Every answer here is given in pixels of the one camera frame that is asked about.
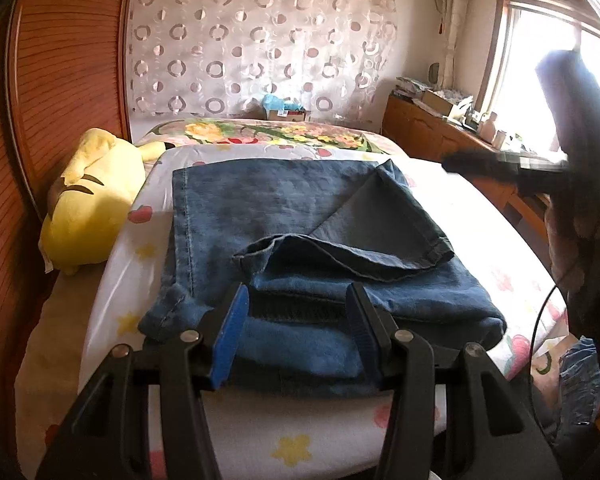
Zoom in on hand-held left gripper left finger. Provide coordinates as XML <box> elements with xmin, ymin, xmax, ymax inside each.
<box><xmin>35</xmin><ymin>282</ymin><xmax>251</xmax><ymax>480</ymax></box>

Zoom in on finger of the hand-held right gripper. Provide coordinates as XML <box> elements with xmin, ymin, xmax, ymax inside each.
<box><xmin>441</xmin><ymin>149</ymin><xmax>566</xmax><ymax>183</ymax></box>

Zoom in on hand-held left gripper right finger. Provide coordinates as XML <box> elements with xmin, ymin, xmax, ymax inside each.
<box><xmin>345</xmin><ymin>282</ymin><xmax>563</xmax><ymax>480</ymax></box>

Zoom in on blue denim pants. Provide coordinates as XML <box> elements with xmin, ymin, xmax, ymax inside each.
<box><xmin>137</xmin><ymin>157</ymin><xmax>508</xmax><ymax>401</ymax></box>

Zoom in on person's right forearm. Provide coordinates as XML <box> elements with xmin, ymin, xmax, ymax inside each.
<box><xmin>544</xmin><ymin>192</ymin><xmax>600</xmax><ymax>321</ymax></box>

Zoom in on pink bottle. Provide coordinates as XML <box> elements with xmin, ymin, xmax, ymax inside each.
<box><xmin>480</xmin><ymin>111</ymin><xmax>499</xmax><ymax>144</ymax></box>

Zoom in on white flower-print bed sheet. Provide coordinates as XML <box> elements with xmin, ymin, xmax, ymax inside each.
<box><xmin>16</xmin><ymin>142</ymin><xmax>573</xmax><ymax>480</ymax></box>

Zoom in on wooden cabinet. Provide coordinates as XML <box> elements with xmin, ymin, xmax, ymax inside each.
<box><xmin>382</xmin><ymin>92</ymin><xmax>556</xmax><ymax>228</ymax></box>

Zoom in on open cardboard box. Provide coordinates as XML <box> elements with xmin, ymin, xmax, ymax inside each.
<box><xmin>422</xmin><ymin>88</ymin><xmax>475</xmax><ymax>117</ymax></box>

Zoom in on window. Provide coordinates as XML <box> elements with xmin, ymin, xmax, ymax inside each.
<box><xmin>489</xmin><ymin>0</ymin><xmax>600</xmax><ymax>161</ymax></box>

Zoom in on stack of papers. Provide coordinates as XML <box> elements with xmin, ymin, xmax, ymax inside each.
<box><xmin>394</xmin><ymin>76</ymin><xmax>432</xmax><ymax>101</ymax></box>

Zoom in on beige side curtain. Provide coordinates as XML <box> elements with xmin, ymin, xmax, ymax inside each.
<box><xmin>436</xmin><ymin>0</ymin><xmax>475</xmax><ymax>92</ymax></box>

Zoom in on yellow plush toy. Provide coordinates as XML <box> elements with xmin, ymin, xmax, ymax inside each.
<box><xmin>39</xmin><ymin>127</ymin><xmax>167</xmax><ymax>277</ymax></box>

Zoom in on floral quilt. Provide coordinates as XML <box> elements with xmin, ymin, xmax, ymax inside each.
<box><xmin>132</xmin><ymin>117</ymin><xmax>402</xmax><ymax>157</ymax></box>

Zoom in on crumpled blue denim garment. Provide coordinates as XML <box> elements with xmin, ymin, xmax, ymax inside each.
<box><xmin>554</xmin><ymin>337</ymin><xmax>600</xmax><ymax>456</ymax></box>

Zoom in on sheer circle-patterned curtain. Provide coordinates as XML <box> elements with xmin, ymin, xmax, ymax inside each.
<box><xmin>125</xmin><ymin>0</ymin><xmax>400</xmax><ymax>123</ymax></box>

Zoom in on wooden slatted headboard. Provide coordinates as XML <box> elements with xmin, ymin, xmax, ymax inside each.
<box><xmin>0</xmin><ymin>0</ymin><xmax>137</xmax><ymax>461</ymax></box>

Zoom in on thin black cable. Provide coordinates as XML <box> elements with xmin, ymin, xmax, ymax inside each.
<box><xmin>529</xmin><ymin>260</ymin><xmax>583</xmax><ymax>433</ymax></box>

